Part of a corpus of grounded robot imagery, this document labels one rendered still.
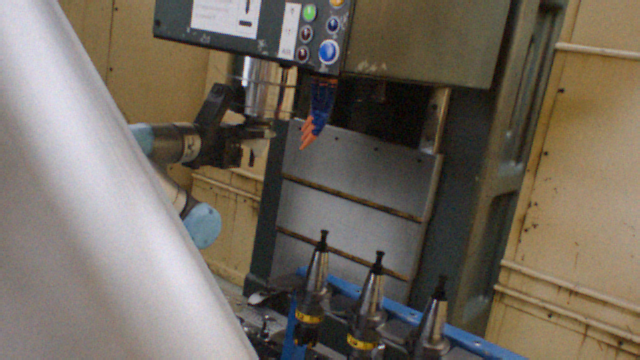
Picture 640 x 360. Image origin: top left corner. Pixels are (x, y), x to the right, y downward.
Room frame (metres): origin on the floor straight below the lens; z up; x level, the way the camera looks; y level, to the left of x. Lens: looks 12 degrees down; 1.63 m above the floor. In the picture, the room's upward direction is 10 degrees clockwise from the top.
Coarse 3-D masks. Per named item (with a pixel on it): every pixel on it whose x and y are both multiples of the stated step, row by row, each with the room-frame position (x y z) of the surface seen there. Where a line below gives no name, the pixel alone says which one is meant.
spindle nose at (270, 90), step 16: (240, 64) 1.21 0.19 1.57; (256, 64) 1.20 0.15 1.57; (272, 64) 1.20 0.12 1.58; (224, 80) 1.26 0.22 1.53; (240, 80) 1.21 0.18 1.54; (256, 80) 1.20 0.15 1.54; (272, 80) 1.20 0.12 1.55; (288, 80) 1.22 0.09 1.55; (240, 96) 1.20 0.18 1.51; (256, 96) 1.20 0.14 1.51; (272, 96) 1.20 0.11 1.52; (288, 96) 1.22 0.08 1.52; (240, 112) 1.20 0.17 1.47; (256, 112) 1.20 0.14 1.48; (272, 112) 1.21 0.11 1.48; (288, 112) 1.23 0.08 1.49
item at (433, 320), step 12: (432, 300) 0.85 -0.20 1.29; (444, 300) 0.85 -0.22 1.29; (432, 312) 0.84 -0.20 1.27; (444, 312) 0.85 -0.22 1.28; (420, 324) 0.85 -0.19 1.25; (432, 324) 0.84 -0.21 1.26; (444, 324) 0.85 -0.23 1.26; (420, 336) 0.84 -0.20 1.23; (432, 336) 0.84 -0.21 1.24; (444, 336) 0.85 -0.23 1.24
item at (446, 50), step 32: (160, 0) 1.16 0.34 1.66; (192, 0) 1.12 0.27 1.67; (288, 0) 0.99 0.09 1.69; (320, 0) 0.96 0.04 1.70; (352, 0) 0.93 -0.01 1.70; (384, 0) 0.99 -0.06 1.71; (416, 0) 1.08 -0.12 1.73; (448, 0) 1.19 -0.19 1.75; (480, 0) 1.31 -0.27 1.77; (160, 32) 1.16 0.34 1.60; (192, 32) 1.11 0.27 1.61; (256, 32) 1.03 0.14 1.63; (352, 32) 0.94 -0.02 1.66; (384, 32) 1.01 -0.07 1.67; (416, 32) 1.10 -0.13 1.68; (448, 32) 1.21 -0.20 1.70; (480, 32) 1.35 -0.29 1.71; (288, 64) 0.99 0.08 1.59; (352, 64) 0.94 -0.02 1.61; (384, 64) 1.03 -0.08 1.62; (416, 64) 1.12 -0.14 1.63; (448, 64) 1.24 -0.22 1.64; (480, 64) 1.38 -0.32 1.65
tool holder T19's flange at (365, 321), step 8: (352, 304) 0.93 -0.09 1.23; (352, 312) 0.90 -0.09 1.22; (384, 312) 0.92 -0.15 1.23; (352, 320) 0.91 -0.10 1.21; (360, 320) 0.90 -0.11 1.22; (368, 320) 0.89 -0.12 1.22; (376, 320) 0.89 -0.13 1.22; (384, 320) 0.90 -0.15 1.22; (352, 328) 0.90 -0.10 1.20; (360, 328) 0.90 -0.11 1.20; (368, 328) 0.89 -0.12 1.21
